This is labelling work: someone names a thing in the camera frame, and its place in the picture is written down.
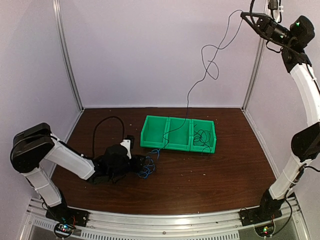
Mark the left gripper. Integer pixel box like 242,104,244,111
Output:
109,154,146,180

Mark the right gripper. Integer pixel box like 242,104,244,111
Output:
241,11,296,45

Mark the blue cable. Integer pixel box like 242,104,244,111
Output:
136,147,162,180

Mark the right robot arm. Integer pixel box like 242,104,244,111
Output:
240,12,320,221

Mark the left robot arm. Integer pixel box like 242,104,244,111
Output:
9,122,147,222

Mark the left green bin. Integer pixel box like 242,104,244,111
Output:
140,115,169,149

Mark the green bin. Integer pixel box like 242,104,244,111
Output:
164,117,192,152
140,115,169,149
190,119,217,154

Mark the middle green bin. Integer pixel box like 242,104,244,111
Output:
164,117,192,152

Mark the right green bin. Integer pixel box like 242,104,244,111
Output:
190,119,217,154

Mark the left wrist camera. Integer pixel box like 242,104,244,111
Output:
120,135,135,159

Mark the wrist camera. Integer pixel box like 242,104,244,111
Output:
267,0,283,21
120,135,135,159

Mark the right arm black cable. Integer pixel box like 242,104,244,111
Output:
247,0,308,55

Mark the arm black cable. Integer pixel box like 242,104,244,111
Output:
91,115,126,157
247,0,308,55

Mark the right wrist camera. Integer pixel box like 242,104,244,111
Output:
267,0,283,21

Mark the right aluminium post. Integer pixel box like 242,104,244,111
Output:
241,0,273,112

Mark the aluminium post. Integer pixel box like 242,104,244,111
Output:
241,0,273,112
52,0,84,112

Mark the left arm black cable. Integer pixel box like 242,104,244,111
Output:
91,115,126,157

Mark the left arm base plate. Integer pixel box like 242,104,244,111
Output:
45,206,89,239

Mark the front aluminium rail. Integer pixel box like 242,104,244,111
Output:
17,197,311,240

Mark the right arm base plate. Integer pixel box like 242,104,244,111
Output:
238,207,282,239

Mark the left aluminium post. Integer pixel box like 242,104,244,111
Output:
52,0,84,112

